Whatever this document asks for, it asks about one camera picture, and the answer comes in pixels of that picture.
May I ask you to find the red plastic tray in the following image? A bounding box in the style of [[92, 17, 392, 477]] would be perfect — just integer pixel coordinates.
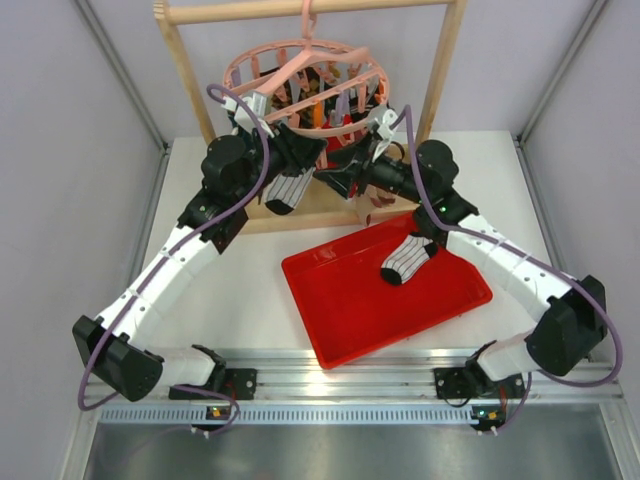
[[281, 214, 493, 369]]

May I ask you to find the red santa sock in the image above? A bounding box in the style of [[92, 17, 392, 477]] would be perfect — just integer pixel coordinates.
[[312, 129, 373, 199]]

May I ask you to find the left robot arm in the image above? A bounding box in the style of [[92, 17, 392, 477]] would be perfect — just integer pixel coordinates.
[[72, 124, 327, 402]]

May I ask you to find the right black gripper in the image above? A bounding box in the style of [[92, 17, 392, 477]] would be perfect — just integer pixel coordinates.
[[314, 131, 429, 206]]

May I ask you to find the black yellow argyle sock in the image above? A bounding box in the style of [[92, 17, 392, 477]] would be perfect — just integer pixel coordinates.
[[271, 67, 341, 129]]

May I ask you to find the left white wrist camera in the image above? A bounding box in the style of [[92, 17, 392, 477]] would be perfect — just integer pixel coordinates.
[[223, 91, 274, 137]]

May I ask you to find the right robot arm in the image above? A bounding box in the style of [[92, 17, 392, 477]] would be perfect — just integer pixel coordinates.
[[314, 136, 608, 397]]

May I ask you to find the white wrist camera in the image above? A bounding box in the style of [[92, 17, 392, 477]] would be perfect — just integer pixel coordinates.
[[367, 105, 399, 160], [223, 91, 274, 137]]

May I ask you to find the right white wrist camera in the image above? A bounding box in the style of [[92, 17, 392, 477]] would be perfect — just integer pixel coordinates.
[[367, 105, 399, 160]]

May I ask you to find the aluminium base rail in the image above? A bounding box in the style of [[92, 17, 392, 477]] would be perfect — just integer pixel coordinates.
[[81, 350, 624, 431]]

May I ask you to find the pink round clip hanger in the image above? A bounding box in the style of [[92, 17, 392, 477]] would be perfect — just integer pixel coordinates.
[[224, 1, 390, 169]]

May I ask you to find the maroon striped beige sock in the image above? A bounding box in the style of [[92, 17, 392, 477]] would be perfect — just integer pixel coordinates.
[[355, 141, 405, 227]]

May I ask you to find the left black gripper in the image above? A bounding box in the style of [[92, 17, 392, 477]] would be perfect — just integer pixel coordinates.
[[234, 119, 326, 206]]

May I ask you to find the wooden hanger rack frame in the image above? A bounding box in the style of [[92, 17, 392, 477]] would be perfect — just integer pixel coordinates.
[[153, 1, 467, 233]]

